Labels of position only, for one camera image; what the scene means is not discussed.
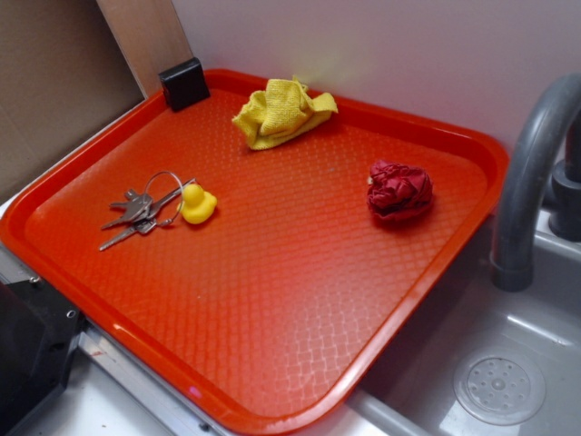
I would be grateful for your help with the dark grey faucet handle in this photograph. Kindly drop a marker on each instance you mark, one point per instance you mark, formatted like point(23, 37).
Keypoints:
point(564, 221)

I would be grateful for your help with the grey plastic sink basin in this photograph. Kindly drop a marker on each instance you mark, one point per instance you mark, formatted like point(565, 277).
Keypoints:
point(475, 360)

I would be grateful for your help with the orange plastic tray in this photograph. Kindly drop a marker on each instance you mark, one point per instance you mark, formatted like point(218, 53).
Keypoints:
point(268, 314)

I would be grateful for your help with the yellow microfiber cloth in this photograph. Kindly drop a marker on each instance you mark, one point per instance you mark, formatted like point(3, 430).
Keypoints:
point(280, 112)

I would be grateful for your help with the silver keys on ring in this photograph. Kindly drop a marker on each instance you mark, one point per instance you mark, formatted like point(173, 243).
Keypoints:
point(141, 210)

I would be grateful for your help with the wooden board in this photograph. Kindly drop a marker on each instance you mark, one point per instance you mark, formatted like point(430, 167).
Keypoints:
point(150, 36)

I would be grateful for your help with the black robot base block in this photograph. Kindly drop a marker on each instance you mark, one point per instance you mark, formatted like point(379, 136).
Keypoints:
point(40, 331)

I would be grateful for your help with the yellow rubber duck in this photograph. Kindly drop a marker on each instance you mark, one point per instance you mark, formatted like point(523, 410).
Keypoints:
point(197, 205)

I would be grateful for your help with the grey toy faucet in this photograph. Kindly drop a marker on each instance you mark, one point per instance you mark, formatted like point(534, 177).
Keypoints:
point(540, 146)

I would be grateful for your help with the black corner bracket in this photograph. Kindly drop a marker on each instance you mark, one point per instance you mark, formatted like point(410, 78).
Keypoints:
point(184, 84)

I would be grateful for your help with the crumpled red cloth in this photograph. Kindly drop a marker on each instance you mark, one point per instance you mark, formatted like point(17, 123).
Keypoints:
point(398, 192)

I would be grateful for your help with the brown cardboard panel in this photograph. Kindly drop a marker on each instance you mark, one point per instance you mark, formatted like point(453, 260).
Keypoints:
point(63, 78)

